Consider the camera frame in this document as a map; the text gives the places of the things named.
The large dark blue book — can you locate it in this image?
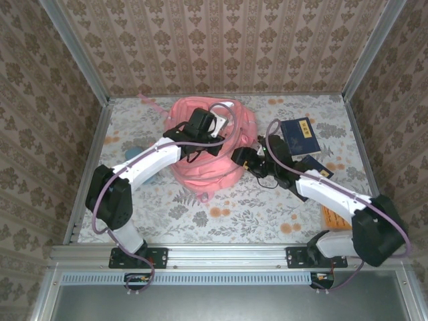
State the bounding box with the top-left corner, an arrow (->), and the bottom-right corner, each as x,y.
280,117 -> 322,161

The small dark blue book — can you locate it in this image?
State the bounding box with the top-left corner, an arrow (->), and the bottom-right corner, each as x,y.
294,154 -> 335,203

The pink student backpack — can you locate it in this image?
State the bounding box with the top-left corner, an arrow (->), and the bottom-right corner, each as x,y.
136,93 -> 259,203

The orange paperback book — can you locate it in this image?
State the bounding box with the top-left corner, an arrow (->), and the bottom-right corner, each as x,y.
320,204 -> 355,232

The floral table cloth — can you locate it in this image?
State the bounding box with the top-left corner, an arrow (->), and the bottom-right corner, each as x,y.
76,95 -> 389,245

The wide aluminium base beam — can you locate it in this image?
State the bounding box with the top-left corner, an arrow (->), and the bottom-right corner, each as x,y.
49,243 -> 411,269

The grey metal panel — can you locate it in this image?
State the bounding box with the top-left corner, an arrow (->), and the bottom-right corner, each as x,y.
31,267 -> 428,321

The right gripper thin black cable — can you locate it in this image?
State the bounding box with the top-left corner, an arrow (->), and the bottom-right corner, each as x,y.
255,167 -> 280,189

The gripper thin black cable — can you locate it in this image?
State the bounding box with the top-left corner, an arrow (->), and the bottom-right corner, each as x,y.
255,167 -> 280,189
184,149 -> 203,165

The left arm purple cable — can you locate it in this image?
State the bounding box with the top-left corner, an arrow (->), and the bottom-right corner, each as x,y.
92,102 -> 237,295

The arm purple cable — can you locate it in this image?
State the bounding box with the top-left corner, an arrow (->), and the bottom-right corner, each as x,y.
92,102 -> 237,295
265,118 -> 413,295

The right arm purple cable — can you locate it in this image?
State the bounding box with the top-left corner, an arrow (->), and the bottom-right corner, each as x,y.
265,118 -> 413,295

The left gripper thin black cable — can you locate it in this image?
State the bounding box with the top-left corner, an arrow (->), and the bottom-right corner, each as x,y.
184,149 -> 203,165

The thin aluminium wall rail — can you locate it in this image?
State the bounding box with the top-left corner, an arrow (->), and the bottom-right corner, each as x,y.
108,92 -> 345,100

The aluminium side rail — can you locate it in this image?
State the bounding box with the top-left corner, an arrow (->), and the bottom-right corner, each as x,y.
63,98 -> 114,247
342,96 -> 385,203

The slotted grey cable duct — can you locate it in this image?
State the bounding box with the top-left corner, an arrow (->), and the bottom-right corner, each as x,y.
62,271 -> 314,286

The aluminium frame post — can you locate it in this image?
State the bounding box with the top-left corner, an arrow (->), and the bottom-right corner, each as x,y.
341,0 -> 408,103
38,0 -> 111,103

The black cable port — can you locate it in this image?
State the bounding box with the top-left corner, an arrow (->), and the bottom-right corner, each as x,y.
124,272 -> 151,291

